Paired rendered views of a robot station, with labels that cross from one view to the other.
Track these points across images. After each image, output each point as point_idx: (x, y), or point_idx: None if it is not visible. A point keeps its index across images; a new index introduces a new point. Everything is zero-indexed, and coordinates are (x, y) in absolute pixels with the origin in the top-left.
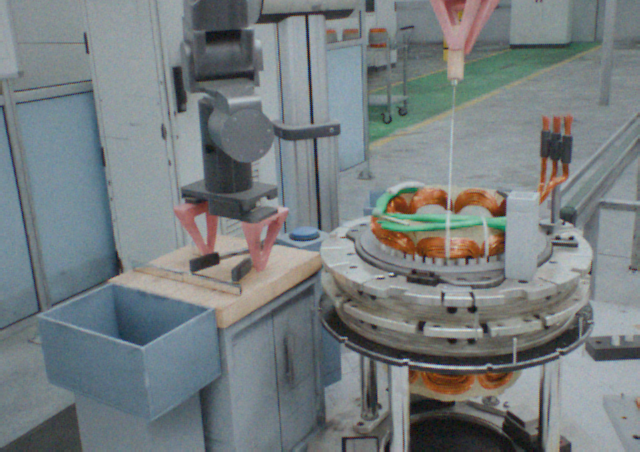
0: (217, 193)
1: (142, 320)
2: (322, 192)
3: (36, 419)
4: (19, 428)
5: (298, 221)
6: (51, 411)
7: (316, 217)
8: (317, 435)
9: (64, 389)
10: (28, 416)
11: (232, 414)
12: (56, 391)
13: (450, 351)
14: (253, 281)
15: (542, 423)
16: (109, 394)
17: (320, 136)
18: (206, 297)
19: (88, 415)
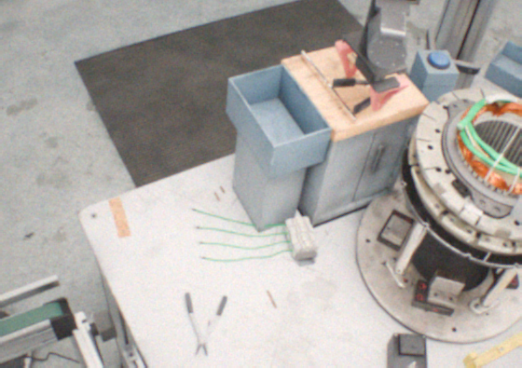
0: (364, 57)
1: (292, 98)
2: (476, 17)
3: (248, 6)
4: (235, 9)
5: (450, 28)
6: (259, 5)
7: (465, 31)
8: (381, 197)
9: None
10: (243, 2)
11: (322, 182)
12: None
13: (454, 234)
14: (369, 112)
15: (497, 279)
16: (253, 148)
17: None
18: (332, 114)
19: (241, 141)
